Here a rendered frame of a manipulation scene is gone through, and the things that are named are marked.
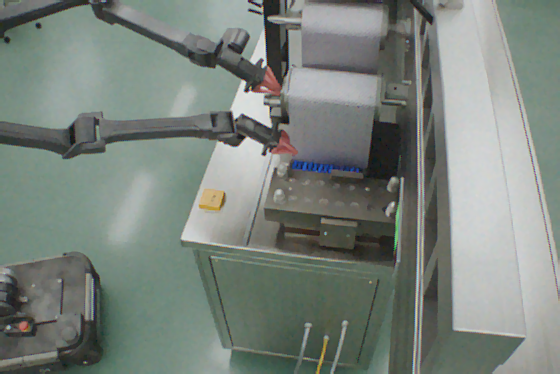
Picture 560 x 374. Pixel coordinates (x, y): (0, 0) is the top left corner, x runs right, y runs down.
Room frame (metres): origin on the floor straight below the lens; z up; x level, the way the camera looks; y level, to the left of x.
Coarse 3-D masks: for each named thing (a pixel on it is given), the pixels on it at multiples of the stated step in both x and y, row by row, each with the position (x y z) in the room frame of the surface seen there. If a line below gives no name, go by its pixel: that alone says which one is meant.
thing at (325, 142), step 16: (304, 128) 1.08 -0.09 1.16; (320, 128) 1.07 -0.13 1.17; (336, 128) 1.06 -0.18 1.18; (352, 128) 1.05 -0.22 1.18; (368, 128) 1.04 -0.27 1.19; (304, 144) 1.08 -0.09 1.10; (320, 144) 1.07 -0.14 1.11; (336, 144) 1.06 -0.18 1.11; (352, 144) 1.05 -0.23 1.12; (368, 144) 1.04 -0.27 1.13; (304, 160) 1.08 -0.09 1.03; (320, 160) 1.07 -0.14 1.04; (336, 160) 1.06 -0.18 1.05; (352, 160) 1.05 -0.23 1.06
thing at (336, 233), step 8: (328, 224) 0.85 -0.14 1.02; (336, 224) 0.85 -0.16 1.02; (344, 224) 0.84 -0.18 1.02; (352, 224) 0.84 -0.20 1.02; (320, 232) 0.85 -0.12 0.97; (328, 232) 0.85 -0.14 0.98; (336, 232) 0.84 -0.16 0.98; (344, 232) 0.84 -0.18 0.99; (352, 232) 0.83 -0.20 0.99; (320, 240) 0.85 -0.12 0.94; (328, 240) 0.85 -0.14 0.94; (336, 240) 0.84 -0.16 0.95; (344, 240) 0.84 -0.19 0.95; (352, 240) 0.83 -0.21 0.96; (352, 248) 0.83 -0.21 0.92
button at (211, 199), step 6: (204, 192) 1.08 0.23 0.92; (210, 192) 1.07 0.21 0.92; (216, 192) 1.07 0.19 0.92; (222, 192) 1.07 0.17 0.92; (204, 198) 1.05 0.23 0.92; (210, 198) 1.05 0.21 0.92; (216, 198) 1.05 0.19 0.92; (222, 198) 1.05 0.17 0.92; (198, 204) 1.03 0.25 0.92; (204, 204) 1.03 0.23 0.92; (210, 204) 1.02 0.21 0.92; (216, 204) 1.02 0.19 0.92; (216, 210) 1.01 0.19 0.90
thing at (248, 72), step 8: (240, 64) 1.17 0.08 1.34; (248, 64) 1.18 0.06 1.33; (256, 64) 1.22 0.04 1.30; (232, 72) 1.18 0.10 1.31; (240, 72) 1.16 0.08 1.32; (248, 72) 1.16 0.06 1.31; (256, 72) 1.16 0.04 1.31; (248, 80) 1.16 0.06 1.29; (256, 80) 1.13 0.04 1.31; (248, 88) 1.14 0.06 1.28
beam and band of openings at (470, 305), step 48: (432, 0) 0.93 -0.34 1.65; (432, 48) 0.80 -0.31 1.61; (480, 48) 0.73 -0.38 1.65; (432, 96) 0.80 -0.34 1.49; (480, 96) 0.59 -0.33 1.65; (432, 144) 0.66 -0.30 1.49; (480, 144) 0.49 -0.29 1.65; (432, 192) 0.51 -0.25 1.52; (480, 192) 0.40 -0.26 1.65; (432, 240) 0.47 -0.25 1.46; (480, 240) 0.32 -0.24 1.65; (432, 288) 0.36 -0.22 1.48; (480, 288) 0.26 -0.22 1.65; (432, 336) 0.30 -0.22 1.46; (480, 336) 0.21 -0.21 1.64
